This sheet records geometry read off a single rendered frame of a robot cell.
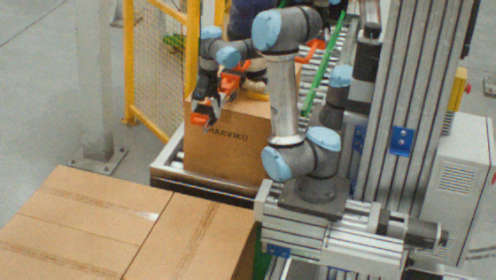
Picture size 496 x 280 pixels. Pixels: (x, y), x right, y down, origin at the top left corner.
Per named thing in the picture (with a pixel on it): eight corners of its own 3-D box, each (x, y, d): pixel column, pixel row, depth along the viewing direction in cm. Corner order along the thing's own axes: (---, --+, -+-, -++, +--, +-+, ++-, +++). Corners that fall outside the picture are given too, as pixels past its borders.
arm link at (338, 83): (321, 93, 266) (326, 63, 259) (352, 91, 269) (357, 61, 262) (331, 108, 257) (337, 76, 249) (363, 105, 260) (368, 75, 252)
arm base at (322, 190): (340, 182, 232) (344, 159, 227) (333, 207, 220) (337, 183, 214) (298, 173, 235) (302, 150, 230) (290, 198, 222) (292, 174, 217)
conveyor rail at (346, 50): (349, 40, 498) (352, 17, 488) (355, 42, 497) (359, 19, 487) (282, 227, 308) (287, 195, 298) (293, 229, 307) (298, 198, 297)
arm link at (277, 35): (319, 177, 213) (309, 6, 196) (280, 189, 206) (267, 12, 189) (298, 167, 223) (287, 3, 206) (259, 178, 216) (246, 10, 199)
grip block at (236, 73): (224, 76, 290) (225, 65, 287) (245, 81, 288) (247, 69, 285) (218, 85, 284) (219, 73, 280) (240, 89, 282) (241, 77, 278)
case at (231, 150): (222, 114, 362) (227, 48, 340) (294, 130, 354) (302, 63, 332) (182, 175, 313) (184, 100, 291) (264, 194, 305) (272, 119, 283)
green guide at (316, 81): (340, 20, 491) (342, 9, 487) (354, 23, 490) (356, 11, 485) (298, 122, 360) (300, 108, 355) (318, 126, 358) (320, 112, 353)
